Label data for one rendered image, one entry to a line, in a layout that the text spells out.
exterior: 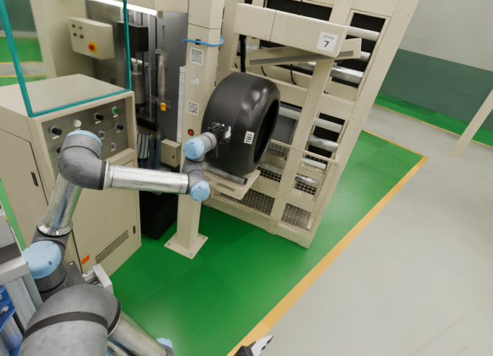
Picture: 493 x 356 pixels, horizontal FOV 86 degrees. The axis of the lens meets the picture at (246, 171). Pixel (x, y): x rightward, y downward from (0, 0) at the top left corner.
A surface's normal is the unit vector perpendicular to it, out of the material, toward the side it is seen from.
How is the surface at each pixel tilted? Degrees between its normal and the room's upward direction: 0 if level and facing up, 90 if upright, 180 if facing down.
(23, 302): 90
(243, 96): 38
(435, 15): 90
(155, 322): 0
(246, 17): 90
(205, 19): 90
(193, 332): 0
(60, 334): 5
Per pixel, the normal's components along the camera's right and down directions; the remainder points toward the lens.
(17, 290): 0.70, 0.48
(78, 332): 0.55, -0.77
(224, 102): -0.18, -0.18
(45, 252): 0.22, -0.75
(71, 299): 0.23, -0.93
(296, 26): -0.37, 0.44
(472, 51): -0.69, 0.28
